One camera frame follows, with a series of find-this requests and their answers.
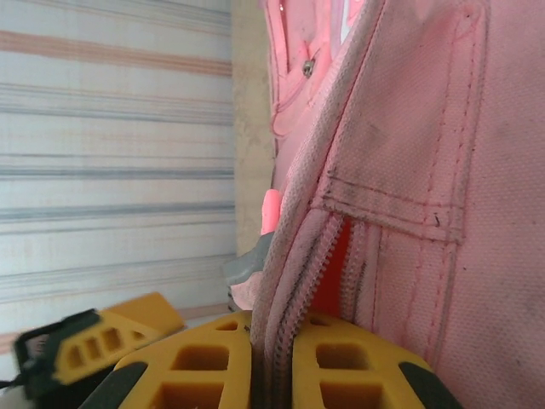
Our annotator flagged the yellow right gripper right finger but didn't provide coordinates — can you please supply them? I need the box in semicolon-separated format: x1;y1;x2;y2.
292;314;465;409

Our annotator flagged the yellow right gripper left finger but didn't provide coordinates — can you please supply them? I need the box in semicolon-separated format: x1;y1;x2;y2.
80;309;253;409

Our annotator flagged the pink student backpack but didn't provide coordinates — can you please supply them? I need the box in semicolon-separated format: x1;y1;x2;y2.
221;0;545;409

